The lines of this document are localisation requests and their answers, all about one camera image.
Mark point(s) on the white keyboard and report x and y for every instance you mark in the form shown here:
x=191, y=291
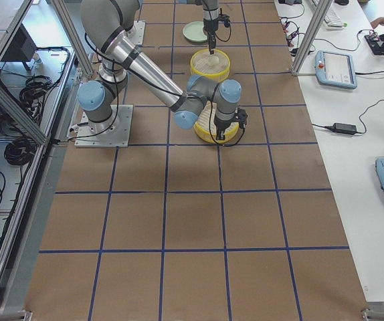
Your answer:
x=332, y=20

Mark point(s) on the black box under frame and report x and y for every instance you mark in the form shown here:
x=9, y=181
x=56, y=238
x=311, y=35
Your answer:
x=21, y=49

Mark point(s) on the black laptop power brick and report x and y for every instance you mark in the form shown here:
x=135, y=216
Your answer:
x=344, y=128

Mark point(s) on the far teach pendant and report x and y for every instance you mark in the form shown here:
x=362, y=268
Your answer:
x=335, y=69

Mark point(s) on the yellow steamer basket middle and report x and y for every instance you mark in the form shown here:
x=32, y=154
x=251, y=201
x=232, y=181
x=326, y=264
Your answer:
x=215, y=66

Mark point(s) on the white steamed bun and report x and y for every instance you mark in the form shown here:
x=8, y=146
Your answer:
x=212, y=60

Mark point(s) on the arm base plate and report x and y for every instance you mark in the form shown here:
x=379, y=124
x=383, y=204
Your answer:
x=137, y=32
x=114, y=132

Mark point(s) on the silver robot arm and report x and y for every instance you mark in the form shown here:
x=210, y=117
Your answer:
x=212, y=17
x=107, y=23

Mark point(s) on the black device on table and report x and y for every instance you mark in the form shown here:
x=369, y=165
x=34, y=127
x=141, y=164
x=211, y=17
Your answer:
x=376, y=43

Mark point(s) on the light green plate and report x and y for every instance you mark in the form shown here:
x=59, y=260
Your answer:
x=194, y=32

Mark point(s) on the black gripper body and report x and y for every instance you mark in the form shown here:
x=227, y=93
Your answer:
x=211, y=27
x=221, y=126

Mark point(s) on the aluminium diagonal frame strut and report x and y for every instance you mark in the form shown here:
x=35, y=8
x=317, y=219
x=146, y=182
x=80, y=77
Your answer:
x=311, y=31

